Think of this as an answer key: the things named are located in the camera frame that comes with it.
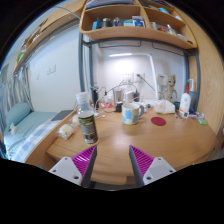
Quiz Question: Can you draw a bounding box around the teal pillow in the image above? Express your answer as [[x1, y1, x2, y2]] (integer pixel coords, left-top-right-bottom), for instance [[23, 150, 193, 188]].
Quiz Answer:
[[4, 101, 33, 129]]

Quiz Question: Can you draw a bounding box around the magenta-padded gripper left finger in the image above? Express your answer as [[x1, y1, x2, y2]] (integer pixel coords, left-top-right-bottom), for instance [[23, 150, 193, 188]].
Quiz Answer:
[[48, 144, 98, 188]]

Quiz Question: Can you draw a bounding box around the black power cable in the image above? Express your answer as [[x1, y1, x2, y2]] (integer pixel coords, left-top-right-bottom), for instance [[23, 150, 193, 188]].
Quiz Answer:
[[136, 73, 158, 93]]

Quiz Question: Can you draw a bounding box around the bed with checked blanket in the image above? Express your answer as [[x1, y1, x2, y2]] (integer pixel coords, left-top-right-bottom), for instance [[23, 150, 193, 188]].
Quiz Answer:
[[0, 110, 63, 164]]

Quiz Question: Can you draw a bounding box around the white pump bottle, red pump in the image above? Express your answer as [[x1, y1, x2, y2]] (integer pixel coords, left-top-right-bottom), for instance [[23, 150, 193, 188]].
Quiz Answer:
[[179, 85, 192, 118]]

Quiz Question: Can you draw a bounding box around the black plug-in charger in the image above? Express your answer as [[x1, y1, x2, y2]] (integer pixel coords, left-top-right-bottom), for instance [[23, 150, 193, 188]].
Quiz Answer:
[[133, 89, 141, 103]]

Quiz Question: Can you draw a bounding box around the wooden tree-man figurine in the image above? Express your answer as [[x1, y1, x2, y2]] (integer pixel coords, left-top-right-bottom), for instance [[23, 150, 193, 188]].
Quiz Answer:
[[163, 74, 178, 103]]

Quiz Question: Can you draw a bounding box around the wooden shelf unit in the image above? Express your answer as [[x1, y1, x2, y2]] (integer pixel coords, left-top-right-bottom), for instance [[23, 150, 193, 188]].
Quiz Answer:
[[79, 0, 198, 50]]

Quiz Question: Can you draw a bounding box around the clear spray bottle, blue nozzle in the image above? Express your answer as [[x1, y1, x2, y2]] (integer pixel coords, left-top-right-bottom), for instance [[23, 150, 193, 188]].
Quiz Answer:
[[187, 78, 197, 111]]

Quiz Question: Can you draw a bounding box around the white power adapter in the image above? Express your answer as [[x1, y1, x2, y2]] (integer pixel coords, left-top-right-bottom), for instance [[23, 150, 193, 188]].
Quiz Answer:
[[123, 90, 135, 104]]

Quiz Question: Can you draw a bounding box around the flat round red coaster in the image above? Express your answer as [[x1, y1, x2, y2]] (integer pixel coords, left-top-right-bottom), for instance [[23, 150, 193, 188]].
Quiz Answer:
[[150, 116, 167, 127]]

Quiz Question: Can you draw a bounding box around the white wall box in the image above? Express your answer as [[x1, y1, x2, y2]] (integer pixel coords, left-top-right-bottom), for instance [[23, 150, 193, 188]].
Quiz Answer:
[[157, 73, 168, 87]]

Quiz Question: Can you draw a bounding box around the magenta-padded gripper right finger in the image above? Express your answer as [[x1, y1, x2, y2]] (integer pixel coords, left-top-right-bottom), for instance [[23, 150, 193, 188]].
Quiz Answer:
[[128, 144, 177, 188]]

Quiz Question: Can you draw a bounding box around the white tissue pack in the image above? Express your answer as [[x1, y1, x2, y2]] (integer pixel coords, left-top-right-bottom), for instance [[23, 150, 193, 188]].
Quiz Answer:
[[153, 99, 176, 115]]

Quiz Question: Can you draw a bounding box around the steel tumbler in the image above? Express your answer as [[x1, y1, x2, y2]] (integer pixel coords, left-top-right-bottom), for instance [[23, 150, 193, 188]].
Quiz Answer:
[[112, 88, 124, 105]]

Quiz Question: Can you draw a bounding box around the clear bottle with dark label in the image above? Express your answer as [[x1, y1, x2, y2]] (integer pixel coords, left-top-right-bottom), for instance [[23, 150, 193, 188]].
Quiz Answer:
[[75, 91, 99, 145]]

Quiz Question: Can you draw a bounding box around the white mug with blue patches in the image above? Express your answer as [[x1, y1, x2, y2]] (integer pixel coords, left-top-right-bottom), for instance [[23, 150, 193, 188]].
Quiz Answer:
[[121, 102, 145, 126]]

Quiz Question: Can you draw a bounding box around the wooden bunk side shelf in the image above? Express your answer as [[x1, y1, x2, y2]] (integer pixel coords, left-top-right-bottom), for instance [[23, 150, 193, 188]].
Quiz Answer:
[[13, 0, 88, 74]]

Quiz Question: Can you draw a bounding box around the tall black bottle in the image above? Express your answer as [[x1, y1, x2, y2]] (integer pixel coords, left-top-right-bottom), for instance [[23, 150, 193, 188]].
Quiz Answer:
[[90, 85, 100, 108]]

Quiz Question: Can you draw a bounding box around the dark flat tablet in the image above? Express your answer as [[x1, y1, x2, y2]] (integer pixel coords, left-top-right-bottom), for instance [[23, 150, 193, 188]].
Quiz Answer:
[[50, 109, 74, 122]]

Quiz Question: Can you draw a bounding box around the white desk lamp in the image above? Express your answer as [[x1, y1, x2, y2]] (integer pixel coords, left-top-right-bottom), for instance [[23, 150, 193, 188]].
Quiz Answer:
[[109, 52, 159, 101]]

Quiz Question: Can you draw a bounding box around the small black cube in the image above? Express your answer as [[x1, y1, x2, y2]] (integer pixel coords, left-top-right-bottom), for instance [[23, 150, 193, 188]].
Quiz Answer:
[[115, 101, 124, 113]]

